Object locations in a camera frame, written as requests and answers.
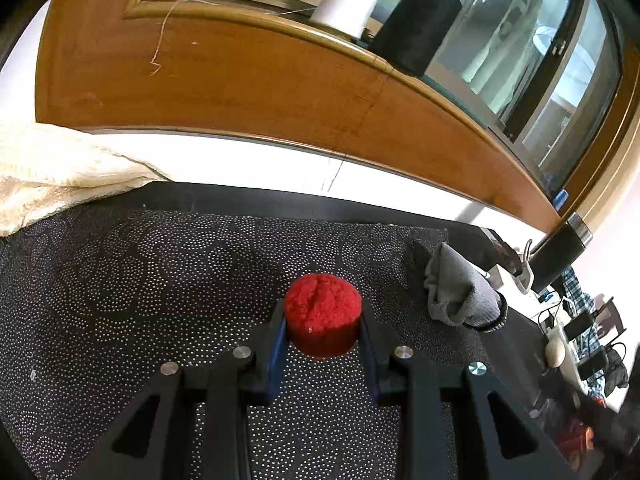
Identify small black charger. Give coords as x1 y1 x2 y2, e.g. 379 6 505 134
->
564 309 592 339

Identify black thread spool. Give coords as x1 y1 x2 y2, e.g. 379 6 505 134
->
369 0 464 79

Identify grey sock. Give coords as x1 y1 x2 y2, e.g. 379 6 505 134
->
423 242 509 334

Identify wooden window frame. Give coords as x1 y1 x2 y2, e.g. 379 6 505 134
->
34 0 640 242

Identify large black charger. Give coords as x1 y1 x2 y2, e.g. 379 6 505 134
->
576 349 609 382

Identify cream knitted cloth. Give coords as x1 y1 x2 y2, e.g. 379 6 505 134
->
0 121 170 237

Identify black steel-top thermos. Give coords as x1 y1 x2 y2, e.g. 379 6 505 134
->
530 213 594 294

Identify blue plaid shirt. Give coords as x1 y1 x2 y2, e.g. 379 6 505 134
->
559 264 603 322

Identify beige pebble-shaped case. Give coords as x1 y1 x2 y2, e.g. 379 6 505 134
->
544 335 566 368

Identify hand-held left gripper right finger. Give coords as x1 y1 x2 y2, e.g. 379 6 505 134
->
357 300 576 480

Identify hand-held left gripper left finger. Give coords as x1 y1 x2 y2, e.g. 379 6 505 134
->
65 302 289 480

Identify black dotted mat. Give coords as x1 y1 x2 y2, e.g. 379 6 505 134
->
0 207 503 480

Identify red round sponge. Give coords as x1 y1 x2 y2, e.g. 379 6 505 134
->
284 273 363 360

